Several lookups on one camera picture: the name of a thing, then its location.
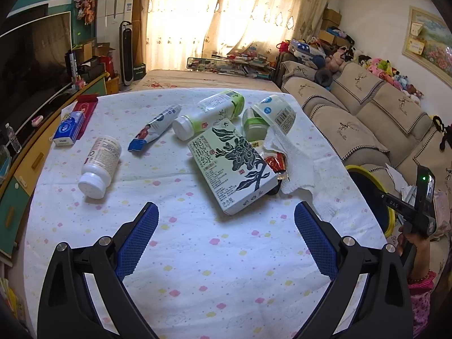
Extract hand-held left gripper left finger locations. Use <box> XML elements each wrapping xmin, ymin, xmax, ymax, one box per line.
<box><xmin>37</xmin><ymin>201</ymin><xmax>159</xmax><ymax>339</ymax></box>

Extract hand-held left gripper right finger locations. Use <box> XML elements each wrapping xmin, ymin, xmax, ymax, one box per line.
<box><xmin>294</xmin><ymin>201</ymin><xmax>414</xmax><ymax>339</ymax></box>

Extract yellow rimmed trash bin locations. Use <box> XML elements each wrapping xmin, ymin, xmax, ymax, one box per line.
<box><xmin>345</xmin><ymin>164</ymin><xmax>397</xmax><ymax>239</ymax></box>

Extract white paper towel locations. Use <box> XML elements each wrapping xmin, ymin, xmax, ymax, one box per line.
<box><xmin>252</xmin><ymin>127</ymin><xmax>320</xmax><ymax>195</ymax></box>

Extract red snack wrapper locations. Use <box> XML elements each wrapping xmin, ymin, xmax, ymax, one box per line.
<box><xmin>263</xmin><ymin>152</ymin><xmax>288</xmax><ymax>177</ymax></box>

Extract white pill bottle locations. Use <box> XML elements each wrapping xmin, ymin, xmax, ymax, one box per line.
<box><xmin>78</xmin><ymin>135</ymin><xmax>122</xmax><ymax>199</ymax></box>

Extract green leaf print box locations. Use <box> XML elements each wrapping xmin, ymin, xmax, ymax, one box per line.
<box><xmin>187</xmin><ymin>118</ymin><xmax>279</xmax><ymax>217</ymax></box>

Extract small green jar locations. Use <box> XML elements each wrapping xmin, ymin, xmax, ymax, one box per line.
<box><xmin>242</xmin><ymin>108</ymin><xmax>271</xmax><ymax>142</ymax></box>

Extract white jar green lid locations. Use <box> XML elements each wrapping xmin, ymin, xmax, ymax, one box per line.
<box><xmin>251</xmin><ymin>94</ymin><xmax>297</xmax><ymax>135</ymax></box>

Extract person's right forearm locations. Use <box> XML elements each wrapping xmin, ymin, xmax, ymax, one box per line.
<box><xmin>406</xmin><ymin>252</ymin><xmax>438</xmax><ymax>339</ymax></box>

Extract person's right hand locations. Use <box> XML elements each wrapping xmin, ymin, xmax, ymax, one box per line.
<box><xmin>396</xmin><ymin>231</ymin><xmax>431</xmax><ymax>255</ymax></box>

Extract white papers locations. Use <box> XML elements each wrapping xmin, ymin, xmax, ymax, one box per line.
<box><xmin>385</xmin><ymin>164</ymin><xmax>417</xmax><ymax>202</ymax></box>

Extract white dotted tablecloth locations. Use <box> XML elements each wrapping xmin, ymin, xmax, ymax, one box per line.
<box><xmin>23</xmin><ymin>88</ymin><xmax>389</xmax><ymax>339</ymax></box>

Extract beige sofa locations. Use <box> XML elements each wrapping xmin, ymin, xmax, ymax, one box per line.
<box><xmin>279</xmin><ymin>60</ymin><xmax>452</xmax><ymax>241</ymax></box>

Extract white blue toothpaste tube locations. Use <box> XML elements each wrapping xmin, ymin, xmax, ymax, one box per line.
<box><xmin>128</xmin><ymin>104</ymin><xmax>182</xmax><ymax>153</ymax></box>

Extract yellow green TV cabinet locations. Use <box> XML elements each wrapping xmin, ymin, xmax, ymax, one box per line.
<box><xmin>0</xmin><ymin>74</ymin><xmax>121</xmax><ymax>258</ymax></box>

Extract blue tissue pack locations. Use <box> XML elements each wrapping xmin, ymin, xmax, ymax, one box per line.
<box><xmin>53</xmin><ymin>110</ymin><xmax>85</xmax><ymax>147</ymax></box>

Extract pile of plush toys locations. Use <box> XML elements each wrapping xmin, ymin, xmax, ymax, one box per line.
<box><xmin>323</xmin><ymin>47</ymin><xmax>424</xmax><ymax>105</ymax></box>

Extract red flat packet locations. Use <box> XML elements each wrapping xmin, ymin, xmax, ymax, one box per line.
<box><xmin>62</xmin><ymin>94</ymin><xmax>99</xmax><ymax>140</ymax></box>

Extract green white plastic bottle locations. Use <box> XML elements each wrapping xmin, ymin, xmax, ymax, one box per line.
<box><xmin>172</xmin><ymin>90</ymin><xmax>245</xmax><ymax>141</ymax></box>

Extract clear plastic container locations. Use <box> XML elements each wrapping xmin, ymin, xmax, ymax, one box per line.
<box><xmin>0</xmin><ymin>145</ymin><xmax>11</xmax><ymax>181</ymax></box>

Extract yellow basket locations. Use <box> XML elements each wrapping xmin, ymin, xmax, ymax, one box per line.
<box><xmin>104</xmin><ymin>74</ymin><xmax>121</xmax><ymax>95</ymax></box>

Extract clear water bottle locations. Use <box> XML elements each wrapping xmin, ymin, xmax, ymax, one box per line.
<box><xmin>5</xmin><ymin>123</ymin><xmax>22</xmax><ymax>154</ymax></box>

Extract framed flower painting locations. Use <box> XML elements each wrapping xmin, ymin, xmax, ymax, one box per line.
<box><xmin>403</xmin><ymin>5</ymin><xmax>452</xmax><ymax>80</ymax></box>

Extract beige floral mat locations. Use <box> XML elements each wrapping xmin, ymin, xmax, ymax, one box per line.
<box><xmin>136</xmin><ymin>69</ymin><xmax>283</xmax><ymax>96</ymax></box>

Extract black tube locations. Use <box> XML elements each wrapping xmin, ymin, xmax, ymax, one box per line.
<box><xmin>65</xmin><ymin>51</ymin><xmax>77</xmax><ymax>85</ymax></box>

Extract black tower fan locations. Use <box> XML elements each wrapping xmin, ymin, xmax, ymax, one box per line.
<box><xmin>119</xmin><ymin>20</ymin><xmax>135</xmax><ymax>86</ymax></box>

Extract blue star print bag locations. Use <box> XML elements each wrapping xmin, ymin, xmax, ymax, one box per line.
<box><xmin>290</xmin><ymin>40</ymin><xmax>318</xmax><ymax>59</ymax></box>

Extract open cardboard box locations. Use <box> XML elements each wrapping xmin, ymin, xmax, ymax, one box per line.
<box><xmin>92</xmin><ymin>42</ymin><xmax>116</xmax><ymax>59</ymax></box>

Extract cluttered glass shelf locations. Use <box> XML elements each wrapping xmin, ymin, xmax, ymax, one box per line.
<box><xmin>185</xmin><ymin>55</ymin><xmax>279</xmax><ymax>78</ymax></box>

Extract black television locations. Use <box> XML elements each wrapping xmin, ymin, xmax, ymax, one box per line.
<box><xmin>0</xmin><ymin>11</ymin><xmax>73</xmax><ymax>145</ymax></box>

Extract white standing air conditioner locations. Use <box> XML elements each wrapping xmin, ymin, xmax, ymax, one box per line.
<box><xmin>96</xmin><ymin>0</ymin><xmax>136</xmax><ymax>78</ymax></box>

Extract cream patterned curtains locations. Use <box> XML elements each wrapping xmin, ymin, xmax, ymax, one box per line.
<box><xmin>136</xmin><ymin>0</ymin><xmax>334</xmax><ymax>71</ymax></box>

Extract artificial flower bunch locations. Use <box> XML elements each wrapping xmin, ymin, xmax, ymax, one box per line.
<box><xmin>73</xmin><ymin>0</ymin><xmax>99</xmax><ymax>25</ymax></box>

